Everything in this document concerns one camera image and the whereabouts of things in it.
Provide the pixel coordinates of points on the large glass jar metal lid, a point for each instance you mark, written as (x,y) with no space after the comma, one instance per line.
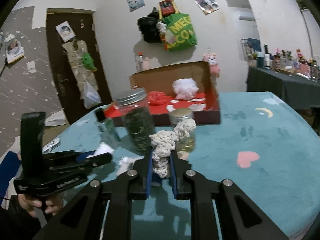
(136,117)

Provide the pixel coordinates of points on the small white soft roll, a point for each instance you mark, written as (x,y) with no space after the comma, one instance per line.
(103,148)

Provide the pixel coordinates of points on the dark brown door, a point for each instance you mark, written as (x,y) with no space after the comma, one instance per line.
(69,35)

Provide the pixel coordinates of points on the pale pink plush toy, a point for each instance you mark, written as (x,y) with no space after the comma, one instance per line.
(145,64)

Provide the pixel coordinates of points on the green tote bag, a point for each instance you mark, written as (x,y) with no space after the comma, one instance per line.
(181,32)

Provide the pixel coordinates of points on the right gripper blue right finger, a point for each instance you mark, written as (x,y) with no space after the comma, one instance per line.
(173,176)

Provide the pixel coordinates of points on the small glass jar metal lid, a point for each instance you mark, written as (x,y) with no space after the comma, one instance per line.
(182,120)

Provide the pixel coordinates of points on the photo poster on wall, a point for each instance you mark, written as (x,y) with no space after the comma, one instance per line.
(207,6)

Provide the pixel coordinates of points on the blue picture on wall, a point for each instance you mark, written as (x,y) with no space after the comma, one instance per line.
(135,4)

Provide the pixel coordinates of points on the pink plush toy on wall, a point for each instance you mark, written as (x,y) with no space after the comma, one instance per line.
(213,64)

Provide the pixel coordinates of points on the teal plush table blanket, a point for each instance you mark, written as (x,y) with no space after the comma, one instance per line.
(262,145)

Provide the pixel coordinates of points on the black bag on wall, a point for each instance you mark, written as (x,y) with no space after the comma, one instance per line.
(148,27)

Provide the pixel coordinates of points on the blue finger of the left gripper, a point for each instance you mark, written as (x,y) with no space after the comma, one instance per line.
(81,156)
(99,160)

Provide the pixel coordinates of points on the orange handled broom stick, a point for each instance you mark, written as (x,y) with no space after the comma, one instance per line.
(140,61)

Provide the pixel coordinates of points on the green plush toy on door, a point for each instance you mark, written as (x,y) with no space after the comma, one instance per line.
(88,62)

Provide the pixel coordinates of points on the cream crocheted knit piece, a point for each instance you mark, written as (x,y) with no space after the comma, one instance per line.
(163,143)

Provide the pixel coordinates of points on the person's left hand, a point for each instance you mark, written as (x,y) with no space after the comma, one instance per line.
(53,205)

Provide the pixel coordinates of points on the red mesh sponge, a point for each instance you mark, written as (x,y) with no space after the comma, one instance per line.
(156,98)

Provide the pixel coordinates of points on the white plastic bag on door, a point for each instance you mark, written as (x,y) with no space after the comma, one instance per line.
(90,96)

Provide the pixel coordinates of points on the red cardboard box tray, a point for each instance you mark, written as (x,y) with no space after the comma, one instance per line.
(161,79)

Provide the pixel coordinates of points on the small black capped bottle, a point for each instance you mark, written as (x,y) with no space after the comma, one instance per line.
(107,129)

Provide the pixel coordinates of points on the dark green covered side table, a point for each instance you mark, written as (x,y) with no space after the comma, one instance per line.
(298,92)

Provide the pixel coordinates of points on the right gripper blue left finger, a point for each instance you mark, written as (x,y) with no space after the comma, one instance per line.
(148,172)

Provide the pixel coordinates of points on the white mesh bath pouf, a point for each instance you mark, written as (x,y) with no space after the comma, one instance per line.
(185,89)

